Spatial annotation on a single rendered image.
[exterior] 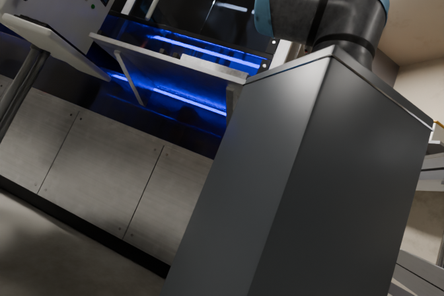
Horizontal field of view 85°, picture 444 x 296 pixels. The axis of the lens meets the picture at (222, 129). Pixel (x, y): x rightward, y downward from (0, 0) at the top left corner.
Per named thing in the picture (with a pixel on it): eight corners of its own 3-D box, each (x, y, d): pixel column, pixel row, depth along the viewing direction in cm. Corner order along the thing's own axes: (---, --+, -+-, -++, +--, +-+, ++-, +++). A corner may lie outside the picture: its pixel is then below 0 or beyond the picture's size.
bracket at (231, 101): (226, 137, 119) (236, 112, 121) (232, 139, 118) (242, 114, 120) (213, 118, 86) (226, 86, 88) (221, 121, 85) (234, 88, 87)
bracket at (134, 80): (141, 104, 130) (150, 83, 132) (145, 106, 130) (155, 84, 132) (100, 78, 98) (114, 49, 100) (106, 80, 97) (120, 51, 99)
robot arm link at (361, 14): (388, 41, 42) (408, -23, 44) (310, 24, 46) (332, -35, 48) (362, 73, 54) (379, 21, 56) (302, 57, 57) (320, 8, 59)
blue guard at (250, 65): (-11, 6, 166) (2, -15, 169) (259, 92, 122) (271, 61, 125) (-12, 6, 166) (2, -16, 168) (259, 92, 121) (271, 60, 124)
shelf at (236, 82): (145, 84, 142) (146, 81, 142) (258, 124, 126) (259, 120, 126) (88, 36, 96) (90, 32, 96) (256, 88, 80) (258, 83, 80)
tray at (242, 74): (201, 94, 122) (204, 88, 123) (250, 111, 116) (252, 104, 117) (178, 61, 90) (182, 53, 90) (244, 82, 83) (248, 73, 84)
